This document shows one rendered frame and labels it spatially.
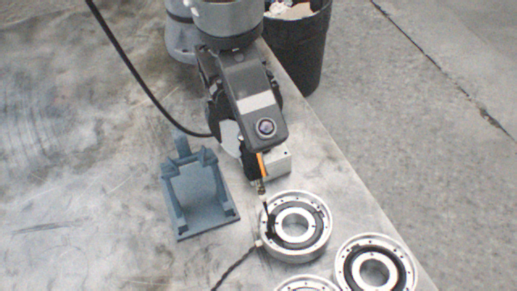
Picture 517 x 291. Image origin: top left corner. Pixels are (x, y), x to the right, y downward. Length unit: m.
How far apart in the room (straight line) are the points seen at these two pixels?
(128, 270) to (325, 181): 0.32
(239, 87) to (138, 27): 0.63
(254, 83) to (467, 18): 2.07
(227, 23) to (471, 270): 1.33
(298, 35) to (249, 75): 1.25
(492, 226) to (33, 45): 1.43
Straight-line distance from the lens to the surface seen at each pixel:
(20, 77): 1.10
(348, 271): 0.68
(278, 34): 1.76
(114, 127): 0.92
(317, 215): 0.72
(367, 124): 1.96
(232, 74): 0.53
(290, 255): 0.68
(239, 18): 0.49
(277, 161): 0.76
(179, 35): 0.98
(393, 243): 0.70
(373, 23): 2.43
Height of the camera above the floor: 1.44
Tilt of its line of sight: 50 degrees down
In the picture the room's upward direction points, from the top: 5 degrees counter-clockwise
